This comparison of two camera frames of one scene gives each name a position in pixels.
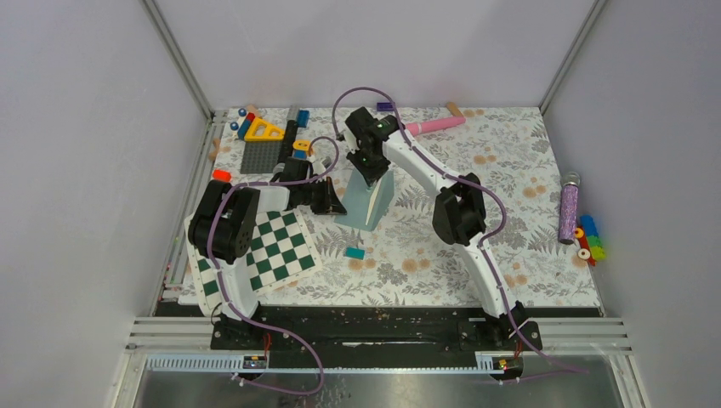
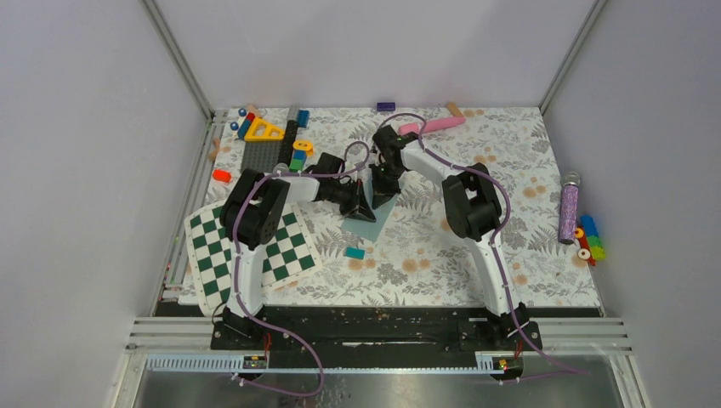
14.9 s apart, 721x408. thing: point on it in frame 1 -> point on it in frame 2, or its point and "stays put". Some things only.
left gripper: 331,203 -> 359,200
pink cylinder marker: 417,128 stays put
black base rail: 376,331 stays put
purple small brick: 385,106 stays put
